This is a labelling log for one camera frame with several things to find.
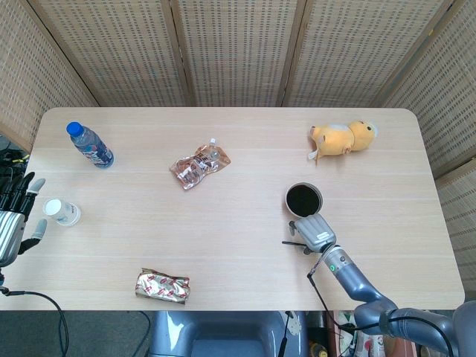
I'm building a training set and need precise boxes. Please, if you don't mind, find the white cup with dark liquid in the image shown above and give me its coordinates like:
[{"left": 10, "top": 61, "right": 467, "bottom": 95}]
[{"left": 285, "top": 181, "right": 324, "bottom": 219}]

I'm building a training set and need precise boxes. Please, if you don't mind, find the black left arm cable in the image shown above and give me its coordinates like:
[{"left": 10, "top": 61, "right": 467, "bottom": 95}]
[{"left": 0, "top": 286, "right": 71, "bottom": 357}]

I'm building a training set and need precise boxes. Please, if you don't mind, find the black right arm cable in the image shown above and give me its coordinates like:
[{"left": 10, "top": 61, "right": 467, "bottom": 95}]
[{"left": 306, "top": 254, "right": 358, "bottom": 335}]

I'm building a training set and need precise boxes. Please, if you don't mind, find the colourful printed bag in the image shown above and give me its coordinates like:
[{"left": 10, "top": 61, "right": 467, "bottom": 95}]
[{"left": 327, "top": 310, "right": 391, "bottom": 357}]

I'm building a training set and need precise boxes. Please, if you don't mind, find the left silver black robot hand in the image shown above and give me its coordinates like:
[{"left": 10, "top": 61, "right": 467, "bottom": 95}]
[{"left": 0, "top": 169, "right": 48, "bottom": 267}]

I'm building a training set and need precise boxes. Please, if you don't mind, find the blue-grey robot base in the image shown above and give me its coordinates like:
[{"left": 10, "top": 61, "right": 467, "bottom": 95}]
[{"left": 148, "top": 310, "right": 309, "bottom": 357}]

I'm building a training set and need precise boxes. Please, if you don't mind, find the yellow plush bear toy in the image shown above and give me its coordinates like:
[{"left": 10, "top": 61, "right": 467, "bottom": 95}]
[{"left": 306, "top": 119, "right": 380, "bottom": 164}]

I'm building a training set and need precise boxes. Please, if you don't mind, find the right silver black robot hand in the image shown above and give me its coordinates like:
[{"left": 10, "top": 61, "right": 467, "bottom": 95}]
[{"left": 289, "top": 215, "right": 336, "bottom": 256}]

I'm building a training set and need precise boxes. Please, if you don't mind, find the woven rattan screen panel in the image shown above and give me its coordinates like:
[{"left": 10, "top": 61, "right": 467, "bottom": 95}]
[
  {"left": 170, "top": 0, "right": 309, "bottom": 109},
  {"left": 282, "top": 0, "right": 458, "bottom": 109},
  {"left": 375, "top": 0, "right": 476, "bottom": 179},
  {"left": 0, "top": 0, "right": 97, "bottom": 149},
  {"left": 434, "top": 159, "right": 476, "bottom": 283},
  {"left": 29, "top": 0, "right": 190, "bottom": 109}
]

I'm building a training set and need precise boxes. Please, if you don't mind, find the silver Lipton foil bag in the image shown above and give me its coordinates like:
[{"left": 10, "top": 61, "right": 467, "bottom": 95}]
[{"left": 134, "top": 266, "right": 192, "bottom": 306}]

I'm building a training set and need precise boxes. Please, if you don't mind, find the black device with yellow tag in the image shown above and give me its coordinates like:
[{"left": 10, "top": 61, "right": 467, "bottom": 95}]
[{"left": 0, "top": 135, "right": 31, "bottom": 176}]

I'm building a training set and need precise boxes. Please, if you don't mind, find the blue sports drink bottle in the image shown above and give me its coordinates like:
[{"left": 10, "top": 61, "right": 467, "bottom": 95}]
[{"left": 65, "top": 121, "right": 115, "bottom": 169}]

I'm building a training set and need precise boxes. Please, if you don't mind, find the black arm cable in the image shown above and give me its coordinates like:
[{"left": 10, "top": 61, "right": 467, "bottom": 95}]
[
  {"left": 0, "top": 286, "right": 71, "bottom": 357},
  {"left": 306, "top": 254, "right": 358, "bottom": 335}
]

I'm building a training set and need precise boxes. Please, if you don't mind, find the white paper cup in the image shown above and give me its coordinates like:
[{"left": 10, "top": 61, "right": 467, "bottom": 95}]
[{"left": 42, "top": 199, "right": 82, "bottom": 227}]

